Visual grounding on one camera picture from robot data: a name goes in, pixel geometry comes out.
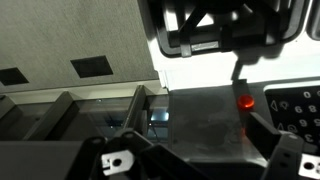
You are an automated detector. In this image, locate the dark rectangular wall vent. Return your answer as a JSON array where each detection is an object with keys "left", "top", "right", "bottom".
[
  {"left": 0, "top": 67, "right": 30, "bottom": 87},
  {"left": 70, "top": 55, "right": 115, "bottom": 79}
]

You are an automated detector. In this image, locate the grey transparent microwave door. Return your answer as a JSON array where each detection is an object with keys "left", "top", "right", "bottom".
[{"left": 167, "top": 84, "right": 268, "bottom": 168}]

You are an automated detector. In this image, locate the black toy burner grate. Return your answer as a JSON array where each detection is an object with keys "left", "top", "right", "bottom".
[{"left": 147, "top": 0, "right": 308, "bottom": 59}]

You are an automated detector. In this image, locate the glass window with dark frame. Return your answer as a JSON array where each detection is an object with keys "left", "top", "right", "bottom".
[{"left": 0, "top": 84, "right": 171, "bottom": 145}]

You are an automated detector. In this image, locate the black microwave number keypad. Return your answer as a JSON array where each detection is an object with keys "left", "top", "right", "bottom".
[{"left": 264, "top": 85, "right": 320, "bottom": 149}]

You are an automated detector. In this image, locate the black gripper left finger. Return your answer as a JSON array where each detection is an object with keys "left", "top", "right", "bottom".
[{"left": 66, "top": 128, "right": 208, "bottom": 180}]

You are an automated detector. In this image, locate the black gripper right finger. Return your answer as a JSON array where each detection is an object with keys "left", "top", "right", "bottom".
[{"left": 244, "top": 111, "right": 320, "bottom": 180}]

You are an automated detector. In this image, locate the round orange microwave button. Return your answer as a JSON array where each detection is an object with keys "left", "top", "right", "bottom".
[{"left": 236, "top": 94, "right": 256, "bottom": 109}]

